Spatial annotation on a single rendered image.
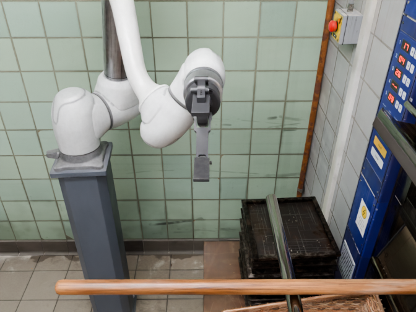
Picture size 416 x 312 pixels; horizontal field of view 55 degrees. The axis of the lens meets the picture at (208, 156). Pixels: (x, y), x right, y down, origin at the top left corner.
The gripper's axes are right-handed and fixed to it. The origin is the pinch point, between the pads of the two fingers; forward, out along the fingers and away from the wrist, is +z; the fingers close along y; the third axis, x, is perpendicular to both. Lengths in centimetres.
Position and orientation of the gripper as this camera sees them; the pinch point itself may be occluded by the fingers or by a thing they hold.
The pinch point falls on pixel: (200, 145)
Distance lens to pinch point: 70.5
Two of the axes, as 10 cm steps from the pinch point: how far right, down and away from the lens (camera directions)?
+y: 0.0, 8.3, 5.6
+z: -0.1, 5.6, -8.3
